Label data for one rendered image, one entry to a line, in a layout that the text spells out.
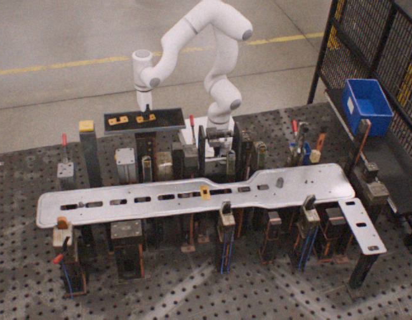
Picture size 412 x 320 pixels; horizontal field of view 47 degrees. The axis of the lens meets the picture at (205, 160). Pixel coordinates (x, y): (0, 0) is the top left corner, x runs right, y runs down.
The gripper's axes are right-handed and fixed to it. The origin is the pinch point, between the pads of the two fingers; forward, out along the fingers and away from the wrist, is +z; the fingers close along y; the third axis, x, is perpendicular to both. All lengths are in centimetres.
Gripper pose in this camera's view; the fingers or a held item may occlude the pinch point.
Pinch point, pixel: (145, 114)
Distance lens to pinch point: 218.3
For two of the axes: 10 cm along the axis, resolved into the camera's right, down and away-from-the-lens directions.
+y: 3.3, 6.7, -6.7
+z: -0.5, 7.2, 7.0
